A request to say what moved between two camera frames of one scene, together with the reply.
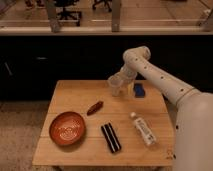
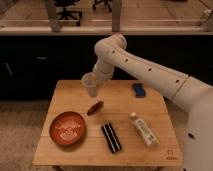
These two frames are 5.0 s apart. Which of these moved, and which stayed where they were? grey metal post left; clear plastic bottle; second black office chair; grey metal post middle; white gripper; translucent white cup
Moved: translucent white cup; white gripper
Stayed: second black office chair; grey metal post middle; clear plastic bottle; grey metal post left
